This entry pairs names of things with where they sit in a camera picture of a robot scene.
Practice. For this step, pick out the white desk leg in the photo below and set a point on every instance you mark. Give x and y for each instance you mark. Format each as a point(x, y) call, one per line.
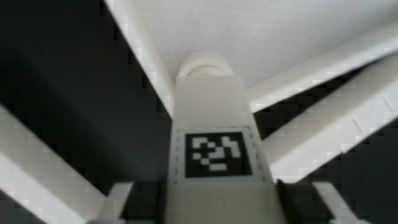
point(221, 187)

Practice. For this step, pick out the white right fence bar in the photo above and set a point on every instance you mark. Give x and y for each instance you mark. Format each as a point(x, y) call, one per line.
point(40, 181)

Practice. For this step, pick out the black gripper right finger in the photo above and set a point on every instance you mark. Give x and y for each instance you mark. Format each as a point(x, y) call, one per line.
point(315, 205)

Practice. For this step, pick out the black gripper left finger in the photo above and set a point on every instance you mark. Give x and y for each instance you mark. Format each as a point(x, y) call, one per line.
point(132, 204)

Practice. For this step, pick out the white desk top tray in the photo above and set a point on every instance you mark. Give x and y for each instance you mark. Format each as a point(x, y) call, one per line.
point(292, 41)

